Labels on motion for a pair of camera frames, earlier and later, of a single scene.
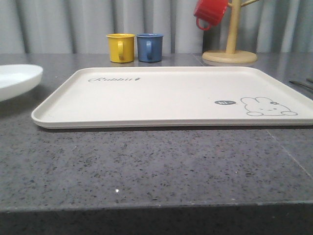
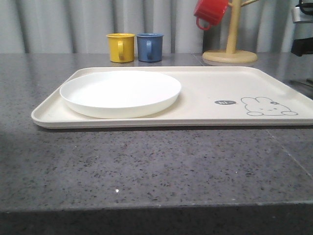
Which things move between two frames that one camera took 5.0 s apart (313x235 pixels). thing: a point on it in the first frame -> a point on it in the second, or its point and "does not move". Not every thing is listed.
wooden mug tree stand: (231, 56) does not move
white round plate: (16, 78) -> (119, 94)
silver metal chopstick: (295, 82) does not move
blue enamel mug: (149, 47) does not move
